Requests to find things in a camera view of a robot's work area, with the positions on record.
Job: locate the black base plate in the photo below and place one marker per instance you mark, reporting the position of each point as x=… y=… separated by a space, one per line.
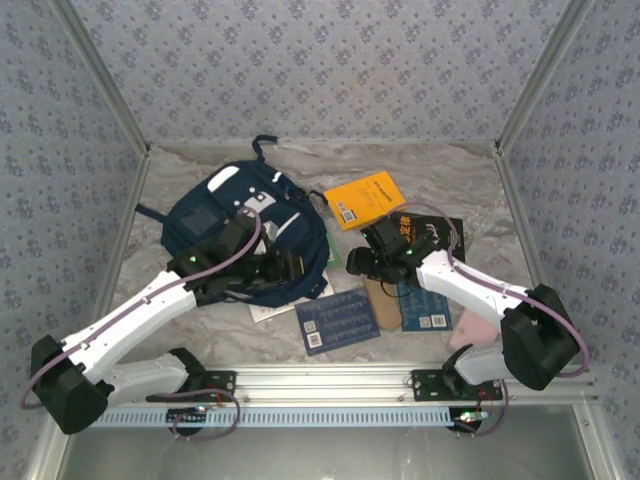
x=425 y=385
x=220 y=385

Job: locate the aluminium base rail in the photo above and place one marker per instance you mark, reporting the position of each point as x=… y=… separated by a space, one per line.
x=320 y=382

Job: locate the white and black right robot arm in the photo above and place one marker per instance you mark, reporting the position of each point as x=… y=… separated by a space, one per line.
x=465 y=285

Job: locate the navy blue backpack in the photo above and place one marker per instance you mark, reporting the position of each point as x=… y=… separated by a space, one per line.
x=200 y=200

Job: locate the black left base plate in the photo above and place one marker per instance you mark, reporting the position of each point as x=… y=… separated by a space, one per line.
x=220 y=385

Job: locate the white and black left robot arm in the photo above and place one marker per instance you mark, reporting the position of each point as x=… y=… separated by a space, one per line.
x=135 y=310

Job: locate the black book with deer print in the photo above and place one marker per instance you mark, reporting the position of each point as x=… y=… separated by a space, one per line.
x=450 y=240

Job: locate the yellow book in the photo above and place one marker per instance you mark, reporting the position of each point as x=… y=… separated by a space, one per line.
x=362 y=197

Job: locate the tall blue booklet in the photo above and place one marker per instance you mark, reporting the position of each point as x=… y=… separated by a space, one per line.
x=425 y=310

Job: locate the wide blue booklet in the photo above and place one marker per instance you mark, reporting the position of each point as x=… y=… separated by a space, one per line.
x=337 y=322

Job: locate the aluminium frame post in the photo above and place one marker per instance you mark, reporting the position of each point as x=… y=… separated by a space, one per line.
x=542 y=75
x=102 y=75

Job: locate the tan pencil case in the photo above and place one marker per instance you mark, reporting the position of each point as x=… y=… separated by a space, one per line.
x=385 y=310

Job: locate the small circuit board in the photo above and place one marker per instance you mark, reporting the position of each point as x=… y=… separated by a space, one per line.
x=470 y=417
x=187 y=417

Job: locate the white booklet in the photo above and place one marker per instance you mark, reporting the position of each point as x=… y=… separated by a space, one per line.
x=265 y=312

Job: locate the pink pencil case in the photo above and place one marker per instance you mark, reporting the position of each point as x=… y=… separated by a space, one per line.
x=470 y=330

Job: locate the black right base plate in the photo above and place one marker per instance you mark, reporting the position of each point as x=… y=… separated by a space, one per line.
x=425 y=385

